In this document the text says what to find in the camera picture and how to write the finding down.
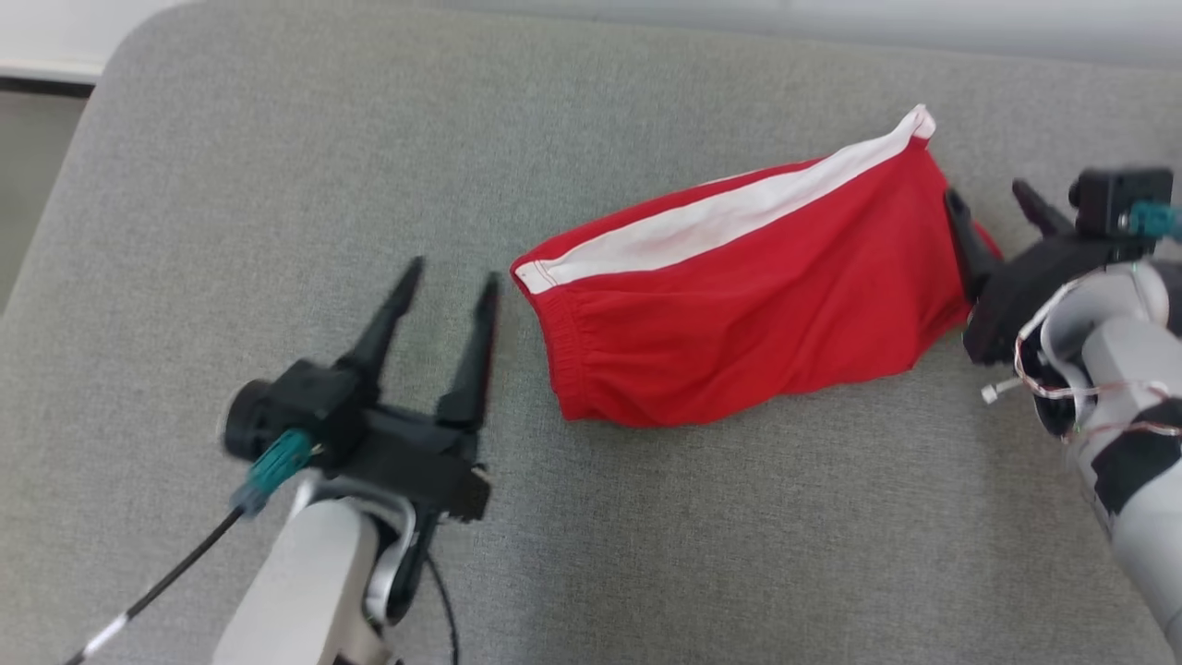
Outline red shorts with white stripe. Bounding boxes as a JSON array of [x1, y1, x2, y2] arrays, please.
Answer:
[[510, 103, 1005, 429]]

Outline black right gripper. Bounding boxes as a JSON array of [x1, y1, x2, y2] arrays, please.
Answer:
[[943, 177, 1129, 368]]

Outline white and black baseboard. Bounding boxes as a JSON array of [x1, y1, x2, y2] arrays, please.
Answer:
[[0, 57, 109, 99]]

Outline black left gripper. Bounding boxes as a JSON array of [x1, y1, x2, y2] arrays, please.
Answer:
[[319, 256, 501, 525]]

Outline black camera cable white band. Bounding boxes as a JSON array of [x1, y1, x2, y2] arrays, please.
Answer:
[[63, 506, 252, 665]]

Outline thin white red arm wires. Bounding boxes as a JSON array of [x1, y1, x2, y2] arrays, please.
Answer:
[[980, 275, 1182, 446]]

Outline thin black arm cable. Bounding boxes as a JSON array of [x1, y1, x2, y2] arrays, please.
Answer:
[[423, 552, 461, 665]]

